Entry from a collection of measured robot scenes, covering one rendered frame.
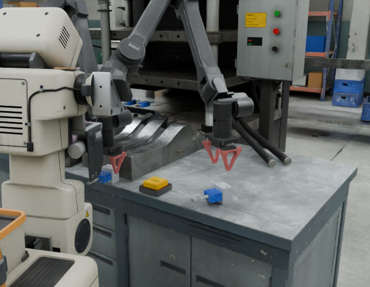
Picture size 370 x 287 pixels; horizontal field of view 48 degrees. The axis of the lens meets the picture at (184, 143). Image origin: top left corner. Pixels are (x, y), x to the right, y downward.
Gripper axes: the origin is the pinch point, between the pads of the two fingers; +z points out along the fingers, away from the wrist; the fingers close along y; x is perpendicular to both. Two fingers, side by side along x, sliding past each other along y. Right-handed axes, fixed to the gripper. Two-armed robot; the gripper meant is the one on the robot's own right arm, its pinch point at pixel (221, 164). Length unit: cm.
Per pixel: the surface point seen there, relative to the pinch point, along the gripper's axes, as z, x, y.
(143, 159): 6.3, 12.1, 33.1
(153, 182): 8.7, 15.9, 16.7
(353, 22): -35, -519, 398
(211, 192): 8.5, 3.7, -0.5
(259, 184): 12.7, -19.9, 6.0
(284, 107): 15, -121, 108
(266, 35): -35, -64, 60
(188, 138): 4.9, -13.9, 46.2
